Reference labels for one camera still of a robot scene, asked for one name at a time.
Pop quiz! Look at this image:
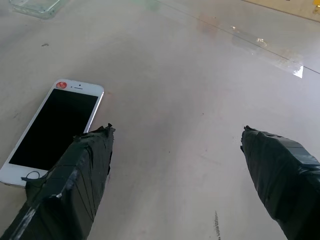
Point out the white smartphone with red sticker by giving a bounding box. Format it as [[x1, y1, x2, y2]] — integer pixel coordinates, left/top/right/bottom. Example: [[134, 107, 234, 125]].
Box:
[[0, 79, 105, 188]]

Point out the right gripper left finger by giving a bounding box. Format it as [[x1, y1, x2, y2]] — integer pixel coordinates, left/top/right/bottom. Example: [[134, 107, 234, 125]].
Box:
[[0, 123, 116, 240]]

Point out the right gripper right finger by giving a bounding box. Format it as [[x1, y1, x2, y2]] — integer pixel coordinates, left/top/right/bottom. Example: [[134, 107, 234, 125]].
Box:
[[240, 125, 320, 240]]

